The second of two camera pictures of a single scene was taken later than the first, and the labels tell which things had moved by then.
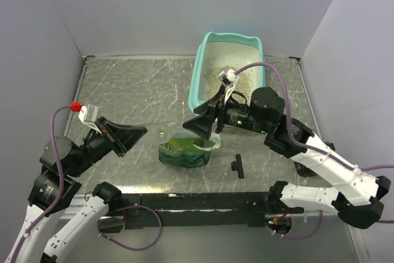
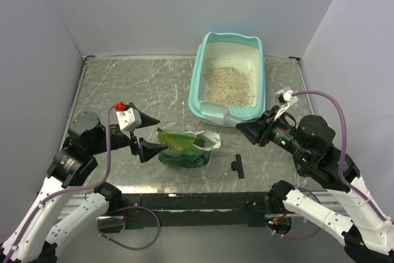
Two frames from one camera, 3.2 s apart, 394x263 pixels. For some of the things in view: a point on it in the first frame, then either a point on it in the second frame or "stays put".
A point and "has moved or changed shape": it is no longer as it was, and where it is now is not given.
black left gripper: [119, 137] to [146, 149]
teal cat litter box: [219, 50] stays put
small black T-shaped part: [237, 165] stays put
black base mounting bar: [144, 211] stays put
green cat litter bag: [188, 152] stays put
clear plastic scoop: [159, 133] has moved or changed shape
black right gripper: [201, 125] to [255, 130]
